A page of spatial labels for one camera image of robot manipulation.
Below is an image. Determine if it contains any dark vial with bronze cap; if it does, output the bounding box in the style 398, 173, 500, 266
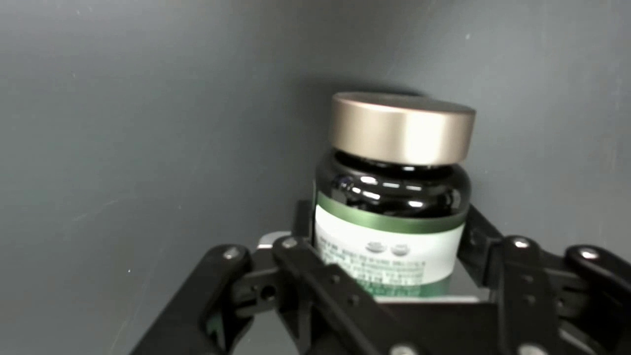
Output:
313, 92, 475, 301

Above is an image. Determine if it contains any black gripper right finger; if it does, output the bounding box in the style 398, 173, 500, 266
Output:
459, 207, 631, 355

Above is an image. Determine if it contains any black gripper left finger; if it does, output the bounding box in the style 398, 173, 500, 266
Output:
130, 236, 368, 355

